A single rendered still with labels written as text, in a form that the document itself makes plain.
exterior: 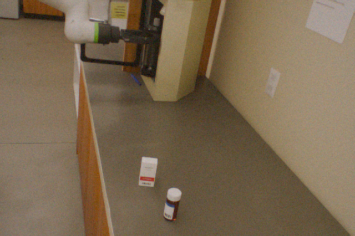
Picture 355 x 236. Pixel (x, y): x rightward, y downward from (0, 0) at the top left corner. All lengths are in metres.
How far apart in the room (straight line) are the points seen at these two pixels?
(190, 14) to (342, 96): 0.73
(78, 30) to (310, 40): 0.94
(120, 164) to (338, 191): 0.72
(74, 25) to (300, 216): 1.16
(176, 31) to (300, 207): 0.88
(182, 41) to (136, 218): 0.89
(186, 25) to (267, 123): 0.55
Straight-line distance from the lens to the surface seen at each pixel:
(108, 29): 1.73
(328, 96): 1.37
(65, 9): 1.77
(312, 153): 1.44
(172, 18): 1.66
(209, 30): 2.14
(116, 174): 1.24
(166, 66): 1.72
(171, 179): 1.25
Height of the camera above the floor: 1.66
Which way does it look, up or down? 27 degrees down
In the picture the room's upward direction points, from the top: 10 degrees clockwise
